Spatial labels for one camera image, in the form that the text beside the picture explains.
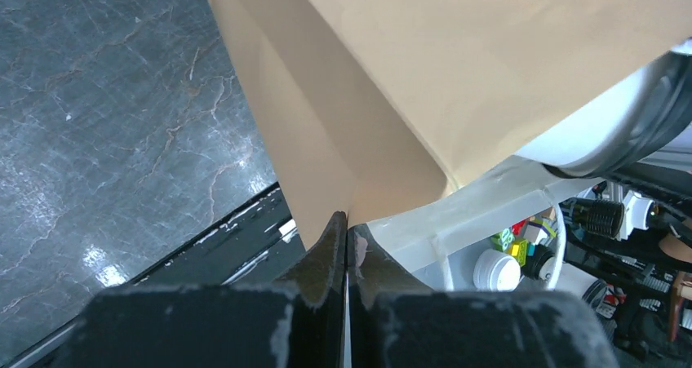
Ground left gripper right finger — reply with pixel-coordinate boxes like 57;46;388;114
347;225;618;367

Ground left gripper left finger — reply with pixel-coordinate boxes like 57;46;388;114
54;211;348;367

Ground brown paper bag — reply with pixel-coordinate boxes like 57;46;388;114
208;0;691;270

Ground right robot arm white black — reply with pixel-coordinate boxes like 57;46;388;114
516;40;691;178

